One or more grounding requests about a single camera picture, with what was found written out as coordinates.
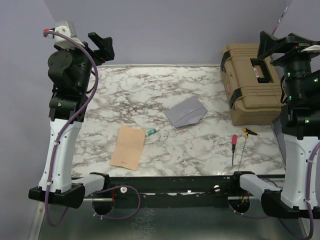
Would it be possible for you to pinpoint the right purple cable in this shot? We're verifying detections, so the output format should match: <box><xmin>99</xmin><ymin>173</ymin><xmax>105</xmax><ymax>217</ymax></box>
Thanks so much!
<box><xmin>306</xmin><ymin>142</ymin><xmax>320</xmax><ymax>240</ymax></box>

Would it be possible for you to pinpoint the purple cable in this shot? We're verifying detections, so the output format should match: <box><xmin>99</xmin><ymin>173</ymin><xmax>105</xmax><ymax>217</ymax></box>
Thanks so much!
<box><xmin>306</xmin><ymin>142</ymin><xmax>320</xmax><ymax>240</ymax></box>
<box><xmin>42</xmin><ymin>29</ymin><xmax>98</xmax><ymax>227</ymax></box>

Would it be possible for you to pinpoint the yellow black long screwdriver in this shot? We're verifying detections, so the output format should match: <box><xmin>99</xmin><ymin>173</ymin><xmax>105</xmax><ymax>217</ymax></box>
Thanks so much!
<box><xmin>237</xmin><ymin>127</ymin><xmax>258</xmax><ymax>171</ymax></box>

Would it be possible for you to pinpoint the tan paper letter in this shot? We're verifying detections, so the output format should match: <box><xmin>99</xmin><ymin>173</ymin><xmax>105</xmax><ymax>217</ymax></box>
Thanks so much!
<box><xmin>110</xmin><ymin>126</ymin><xmax>146</xmax><ymax>171</ymax></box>

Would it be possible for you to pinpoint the red handled screwdriver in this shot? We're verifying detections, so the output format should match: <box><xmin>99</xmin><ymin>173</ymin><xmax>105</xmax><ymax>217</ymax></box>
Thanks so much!
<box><xmin>231</xmin><ymin>134</ymin><xmax>238</xmax><ymax>166</ymax></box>

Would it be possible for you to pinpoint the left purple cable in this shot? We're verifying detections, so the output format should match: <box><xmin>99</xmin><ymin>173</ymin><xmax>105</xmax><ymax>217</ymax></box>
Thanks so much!
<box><xmin>42</xmin><ymin>29</ymin><xmax>98</xmax><ymax>227</ymax></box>

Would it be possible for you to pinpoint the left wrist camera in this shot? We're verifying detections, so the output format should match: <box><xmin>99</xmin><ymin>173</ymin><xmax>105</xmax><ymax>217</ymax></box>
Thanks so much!
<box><xmin>43</xmin><ymin>20</ymin><xmax>85</xmax><ymax>50</ymax></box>

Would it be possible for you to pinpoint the tan plastic tool case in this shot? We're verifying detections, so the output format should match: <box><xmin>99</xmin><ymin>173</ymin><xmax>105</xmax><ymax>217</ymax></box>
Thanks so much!
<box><xmin>220</xmin><ymin>43</ymin><xmax>282</xmax><ymax>126</ymax></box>

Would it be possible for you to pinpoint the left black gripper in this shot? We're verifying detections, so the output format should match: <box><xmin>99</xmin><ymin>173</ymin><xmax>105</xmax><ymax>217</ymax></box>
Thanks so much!
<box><xmin>54</xmin><ymin>31</ymin><xmax>114</xmax><ymax>93</ymax></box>

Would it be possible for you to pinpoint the green white glue stick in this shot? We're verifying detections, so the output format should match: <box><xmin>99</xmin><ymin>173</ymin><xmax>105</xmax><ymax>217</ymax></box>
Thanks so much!
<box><xmin>145</xmin><ymin>127</ymin><xmax>160</xmax><ymax>137</ymax></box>

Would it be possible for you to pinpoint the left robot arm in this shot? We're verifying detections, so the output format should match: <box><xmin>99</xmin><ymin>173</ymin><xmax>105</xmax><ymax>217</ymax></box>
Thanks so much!
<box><xmin>28</xmin><ymin>30</ymin><xmax>115</xmax><ymax>209</ymax></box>

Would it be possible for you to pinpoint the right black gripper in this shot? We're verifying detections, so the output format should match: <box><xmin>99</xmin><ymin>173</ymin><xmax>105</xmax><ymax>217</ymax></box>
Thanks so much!
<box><xmin>257</xmin><ymin>29</ymin><xmax>320</xmax><ymax>102</ymax></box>

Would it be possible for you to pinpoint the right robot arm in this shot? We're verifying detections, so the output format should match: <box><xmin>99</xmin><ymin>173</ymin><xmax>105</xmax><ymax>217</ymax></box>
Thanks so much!
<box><xmin>229</xmin><ymin>31</ymin><xmax>320</xmax><ymax>219</ymax></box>

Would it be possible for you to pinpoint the grey envelope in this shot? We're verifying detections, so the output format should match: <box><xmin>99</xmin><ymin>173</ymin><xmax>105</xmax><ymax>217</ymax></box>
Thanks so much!
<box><xmin>164</xmin><ymin>96</ymin><xmax>208</xmax><ymax>128</ymax></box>

